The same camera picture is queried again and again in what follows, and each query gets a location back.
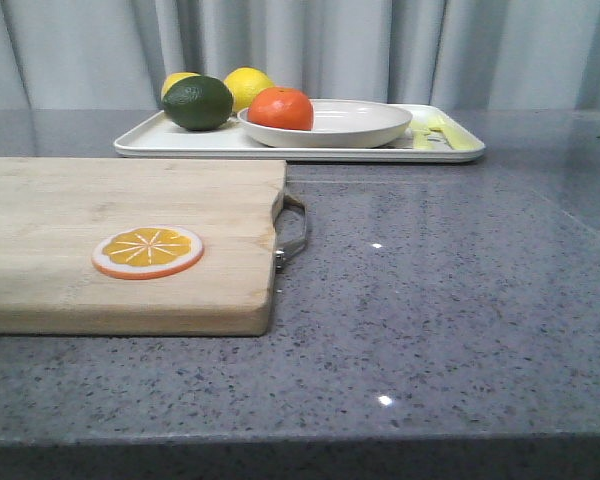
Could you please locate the beige round plate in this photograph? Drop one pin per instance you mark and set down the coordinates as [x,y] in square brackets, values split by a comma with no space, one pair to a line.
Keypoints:
[345,124]

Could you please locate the orange fruit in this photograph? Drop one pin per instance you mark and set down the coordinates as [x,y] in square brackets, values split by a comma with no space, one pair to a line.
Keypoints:
[283,108]

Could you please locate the white rectangular tray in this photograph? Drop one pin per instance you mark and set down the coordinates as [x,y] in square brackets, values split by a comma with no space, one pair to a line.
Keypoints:
[432,137]

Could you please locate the orange slice toy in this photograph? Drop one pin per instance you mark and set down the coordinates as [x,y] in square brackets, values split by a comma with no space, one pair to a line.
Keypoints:
[147,252]

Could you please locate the yellow lemon right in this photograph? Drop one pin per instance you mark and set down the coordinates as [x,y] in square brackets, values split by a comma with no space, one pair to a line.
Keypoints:
[245,83]

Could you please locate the yellow lemon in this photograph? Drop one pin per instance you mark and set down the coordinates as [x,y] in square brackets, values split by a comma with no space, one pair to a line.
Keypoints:
[245,83]
[174,78]

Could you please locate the green lime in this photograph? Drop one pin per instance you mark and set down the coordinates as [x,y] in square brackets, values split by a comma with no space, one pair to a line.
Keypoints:
[198,103]

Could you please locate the yellow lemon left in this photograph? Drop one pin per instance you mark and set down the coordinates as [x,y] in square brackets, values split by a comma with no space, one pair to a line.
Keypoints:
[174,78]

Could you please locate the grey curtain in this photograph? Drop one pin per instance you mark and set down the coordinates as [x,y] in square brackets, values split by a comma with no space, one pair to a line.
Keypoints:
[493,55]

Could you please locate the wooden cutting board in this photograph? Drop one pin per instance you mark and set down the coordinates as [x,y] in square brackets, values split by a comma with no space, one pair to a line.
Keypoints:
[54,212]

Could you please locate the metal cutting board handle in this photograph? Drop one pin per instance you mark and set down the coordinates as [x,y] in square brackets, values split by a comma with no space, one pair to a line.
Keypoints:
[292,229]

